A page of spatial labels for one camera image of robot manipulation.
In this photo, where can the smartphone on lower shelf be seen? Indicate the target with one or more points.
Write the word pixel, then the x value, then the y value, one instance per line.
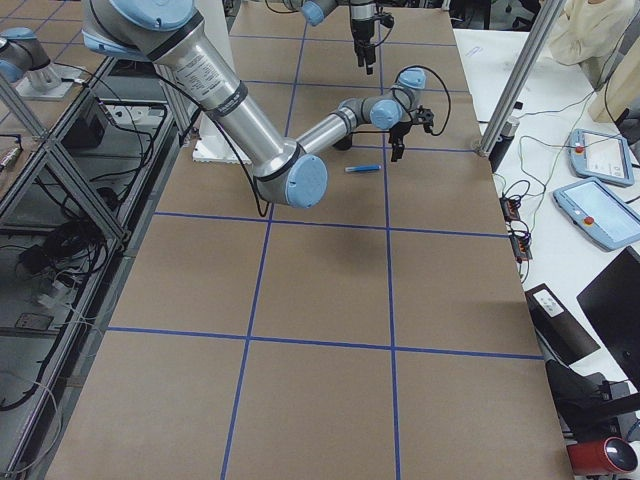
pixel 34 321

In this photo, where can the aluminium frame rack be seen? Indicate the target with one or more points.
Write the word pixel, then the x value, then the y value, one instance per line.
pixel 43 149

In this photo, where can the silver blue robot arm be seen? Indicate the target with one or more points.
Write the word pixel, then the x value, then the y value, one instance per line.
pixel 283 170
pixel 316 11

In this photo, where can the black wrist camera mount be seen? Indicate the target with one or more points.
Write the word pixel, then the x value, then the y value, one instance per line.
pixel 385 19
pixel 424 117

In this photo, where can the dark brown flat box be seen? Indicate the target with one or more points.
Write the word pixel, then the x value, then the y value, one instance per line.
pixel 557 326

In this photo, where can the blue marker pen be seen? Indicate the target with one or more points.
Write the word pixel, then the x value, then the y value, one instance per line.
pixel 362 169

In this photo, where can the blue teach pendant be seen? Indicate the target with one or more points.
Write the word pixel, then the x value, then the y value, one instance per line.
pixel 599 213
pixel 601 155

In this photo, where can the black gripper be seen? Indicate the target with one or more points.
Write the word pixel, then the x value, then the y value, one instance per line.
pixel 401 130
pixel 360 25

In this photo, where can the black mesh pen cup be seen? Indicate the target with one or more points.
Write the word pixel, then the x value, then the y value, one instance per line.
pixel 343 145

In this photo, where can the background blue grey robot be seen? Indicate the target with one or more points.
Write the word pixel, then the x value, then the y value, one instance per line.
pixel 22 55

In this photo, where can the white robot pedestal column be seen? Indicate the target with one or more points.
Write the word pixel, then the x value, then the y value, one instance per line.
pixel 212 145

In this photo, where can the black monitor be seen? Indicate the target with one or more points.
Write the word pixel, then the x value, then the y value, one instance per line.
pixel 610 303

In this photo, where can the aluminium frame post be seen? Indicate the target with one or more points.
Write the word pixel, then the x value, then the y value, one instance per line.
pixel 519 75

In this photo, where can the lower blue teach pendant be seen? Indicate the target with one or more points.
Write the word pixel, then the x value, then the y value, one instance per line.
pixel 599 213

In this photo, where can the upper blue teach pendant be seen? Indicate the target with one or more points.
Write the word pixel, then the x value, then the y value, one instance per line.
pixel 601 155

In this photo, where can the black electronics board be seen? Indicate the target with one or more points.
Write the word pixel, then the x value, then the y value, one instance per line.
pixel 520 244
pixel 510 208

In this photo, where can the red cylindrical bottle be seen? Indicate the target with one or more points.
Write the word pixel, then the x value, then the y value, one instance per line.
pixel 611 455

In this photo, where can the person in cream clothing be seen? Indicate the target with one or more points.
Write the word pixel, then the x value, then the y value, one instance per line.
pixel 588 30

